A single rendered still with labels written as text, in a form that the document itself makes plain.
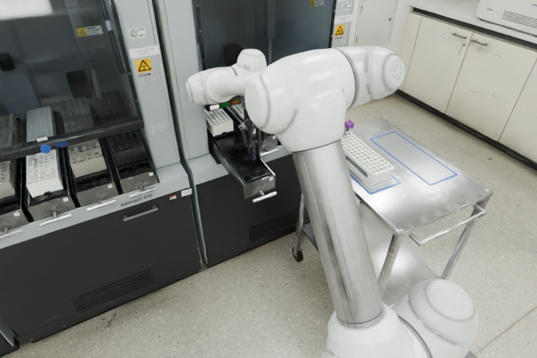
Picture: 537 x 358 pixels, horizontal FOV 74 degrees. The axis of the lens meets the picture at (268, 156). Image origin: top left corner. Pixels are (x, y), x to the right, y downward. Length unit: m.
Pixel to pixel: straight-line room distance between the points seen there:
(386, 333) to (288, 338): 1.11
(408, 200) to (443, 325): 0.55
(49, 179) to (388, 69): 1.19
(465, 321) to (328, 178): 0.43
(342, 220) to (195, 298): 1.40
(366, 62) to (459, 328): 0.58
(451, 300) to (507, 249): 1.68
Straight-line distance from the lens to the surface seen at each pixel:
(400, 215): 1.28
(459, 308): 0.92
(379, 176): 1.33
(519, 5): 3.18
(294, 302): 1.97
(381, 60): 0.73
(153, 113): 1.44
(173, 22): 1.34
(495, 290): 2.34
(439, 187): 1.45
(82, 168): 1.50
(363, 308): 0.79
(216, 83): 1.12
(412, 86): 3.79
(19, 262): 1.66
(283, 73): 0.64
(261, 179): 1.36
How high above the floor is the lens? 1.68
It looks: 37 degrees down
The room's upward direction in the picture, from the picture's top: straight up
